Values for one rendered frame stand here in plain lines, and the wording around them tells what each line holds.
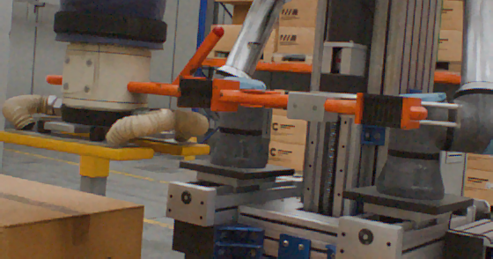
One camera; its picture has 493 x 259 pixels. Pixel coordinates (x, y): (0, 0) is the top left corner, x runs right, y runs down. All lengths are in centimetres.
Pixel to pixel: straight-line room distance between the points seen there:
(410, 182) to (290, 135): 816
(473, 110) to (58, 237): 92
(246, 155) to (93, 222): 46
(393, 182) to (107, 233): 64
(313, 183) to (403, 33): 44
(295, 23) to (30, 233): 841
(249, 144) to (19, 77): 1042
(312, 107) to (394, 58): 66
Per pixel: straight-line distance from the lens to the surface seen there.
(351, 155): 177
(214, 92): 125
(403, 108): 110
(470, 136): 159
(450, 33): 875
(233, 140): 183
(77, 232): 156
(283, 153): 975
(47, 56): 1244
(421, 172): 158
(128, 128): 127
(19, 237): 145
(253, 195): 186
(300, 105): 118
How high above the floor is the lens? 125
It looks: 3 degrees down
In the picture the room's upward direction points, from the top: 5 degrees clockwise
